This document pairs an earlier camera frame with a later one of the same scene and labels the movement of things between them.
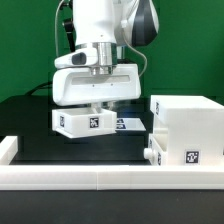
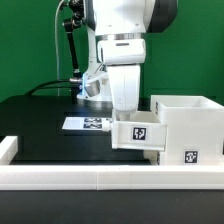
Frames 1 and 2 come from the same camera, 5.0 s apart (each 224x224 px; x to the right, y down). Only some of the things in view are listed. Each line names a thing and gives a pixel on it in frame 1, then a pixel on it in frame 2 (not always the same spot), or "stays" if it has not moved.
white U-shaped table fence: (103, 177) stays
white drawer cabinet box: (193, 126) stays
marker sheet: (129, 124) -> (83, 123)
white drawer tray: (83, 122) -> (144, 131)
